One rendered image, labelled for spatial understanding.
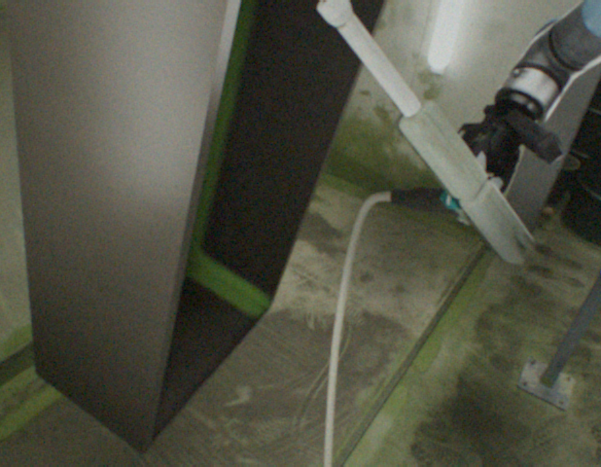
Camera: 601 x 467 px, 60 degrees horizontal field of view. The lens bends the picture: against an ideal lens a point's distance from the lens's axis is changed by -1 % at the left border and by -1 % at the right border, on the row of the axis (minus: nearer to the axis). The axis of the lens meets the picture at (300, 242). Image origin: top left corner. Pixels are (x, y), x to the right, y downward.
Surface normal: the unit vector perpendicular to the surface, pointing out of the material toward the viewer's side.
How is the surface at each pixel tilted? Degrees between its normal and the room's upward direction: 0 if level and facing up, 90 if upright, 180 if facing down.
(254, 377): 0
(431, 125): 64
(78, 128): 91
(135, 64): 91
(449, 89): 90
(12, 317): 57
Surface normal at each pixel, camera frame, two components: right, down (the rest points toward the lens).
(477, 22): -0.55, 0.44
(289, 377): 0.11, -0.81
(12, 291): 0.75, -0.11
